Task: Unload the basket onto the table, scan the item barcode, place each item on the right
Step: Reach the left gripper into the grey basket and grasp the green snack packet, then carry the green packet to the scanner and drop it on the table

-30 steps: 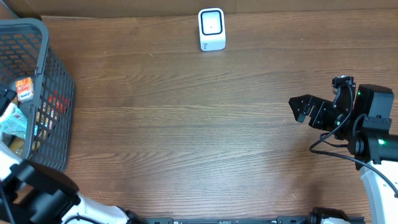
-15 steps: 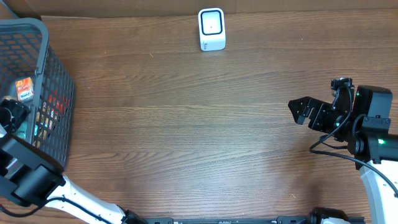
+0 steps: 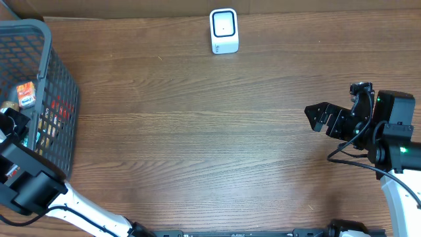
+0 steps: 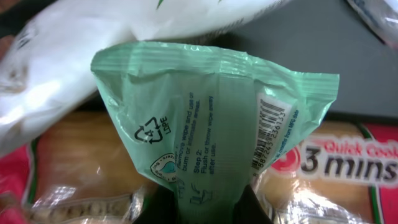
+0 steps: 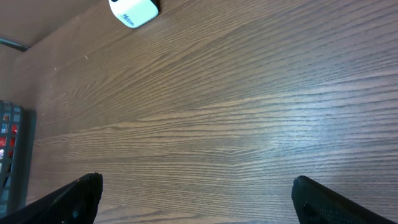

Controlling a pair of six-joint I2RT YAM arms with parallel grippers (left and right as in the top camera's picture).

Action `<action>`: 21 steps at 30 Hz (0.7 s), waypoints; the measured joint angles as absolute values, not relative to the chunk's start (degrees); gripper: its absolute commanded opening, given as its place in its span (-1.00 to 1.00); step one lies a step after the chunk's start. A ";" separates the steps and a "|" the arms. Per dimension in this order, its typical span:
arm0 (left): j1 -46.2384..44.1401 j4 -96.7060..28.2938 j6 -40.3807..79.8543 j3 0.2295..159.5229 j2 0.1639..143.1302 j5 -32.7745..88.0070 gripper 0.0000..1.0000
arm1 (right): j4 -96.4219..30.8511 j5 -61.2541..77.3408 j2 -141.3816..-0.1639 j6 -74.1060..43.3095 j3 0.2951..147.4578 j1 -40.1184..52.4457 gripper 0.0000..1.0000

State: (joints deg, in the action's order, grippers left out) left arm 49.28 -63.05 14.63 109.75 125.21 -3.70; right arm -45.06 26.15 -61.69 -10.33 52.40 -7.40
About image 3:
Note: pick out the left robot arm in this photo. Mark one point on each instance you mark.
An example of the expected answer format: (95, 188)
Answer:
(32, 185)

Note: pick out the white barcode scanner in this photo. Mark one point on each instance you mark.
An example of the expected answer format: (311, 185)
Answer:
(224, 31)

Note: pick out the white tube gold cap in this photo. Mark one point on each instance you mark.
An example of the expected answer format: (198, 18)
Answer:
(9, 105)

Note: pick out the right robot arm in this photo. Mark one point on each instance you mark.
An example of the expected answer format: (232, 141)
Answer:
(376, 134)

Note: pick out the orange tissue pack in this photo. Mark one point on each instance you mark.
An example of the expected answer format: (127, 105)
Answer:
(26, 94)

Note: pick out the grey plastic basket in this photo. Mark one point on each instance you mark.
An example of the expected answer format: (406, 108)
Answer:
(27, 55)

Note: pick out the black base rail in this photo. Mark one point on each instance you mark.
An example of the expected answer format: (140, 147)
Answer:
(291, 233)

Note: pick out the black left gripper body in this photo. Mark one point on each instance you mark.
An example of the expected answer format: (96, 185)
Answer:
(14, 123)

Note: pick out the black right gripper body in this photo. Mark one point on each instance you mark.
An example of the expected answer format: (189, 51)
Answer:
(356, 122)

